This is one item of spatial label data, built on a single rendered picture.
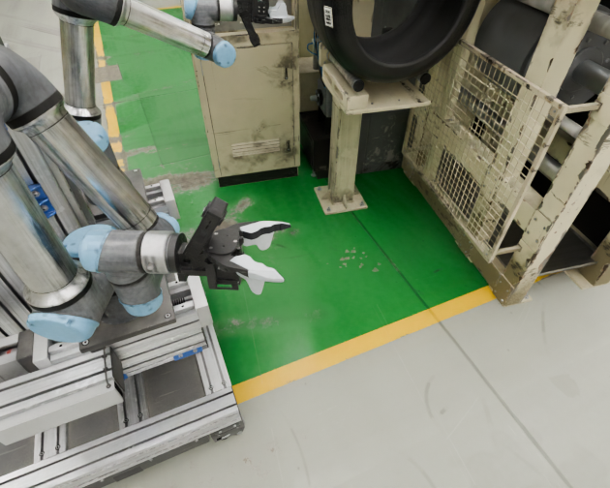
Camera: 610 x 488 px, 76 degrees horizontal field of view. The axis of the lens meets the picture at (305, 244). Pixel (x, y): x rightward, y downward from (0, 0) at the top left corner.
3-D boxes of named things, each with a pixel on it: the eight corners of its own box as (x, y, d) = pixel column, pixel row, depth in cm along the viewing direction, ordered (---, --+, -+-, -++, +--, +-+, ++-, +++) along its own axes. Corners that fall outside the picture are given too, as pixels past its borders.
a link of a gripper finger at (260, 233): (283, 237, 78) (240, 254, 74) (282, 212, 74) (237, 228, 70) (290, 246, 76) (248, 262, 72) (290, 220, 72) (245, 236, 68)
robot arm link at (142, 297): (174, 277, 85) (161, 241, 77) (158, 320, 77) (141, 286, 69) (138, 276, 85) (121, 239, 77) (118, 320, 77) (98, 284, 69)
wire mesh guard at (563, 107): (401, 152, 228) (427, 18, 179) (404, 152, 229) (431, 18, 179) (487, 263, 167) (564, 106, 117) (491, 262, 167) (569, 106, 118)
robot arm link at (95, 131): (83, 182, 121) (64, 143, 111) (75, 162, 129) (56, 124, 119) (123, 170, 126) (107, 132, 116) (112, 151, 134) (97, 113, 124)
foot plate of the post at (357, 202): (314, 189, 253) (314, 183, 250) (352, 182, 258) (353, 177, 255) (325, 215, 235) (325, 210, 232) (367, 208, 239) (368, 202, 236)
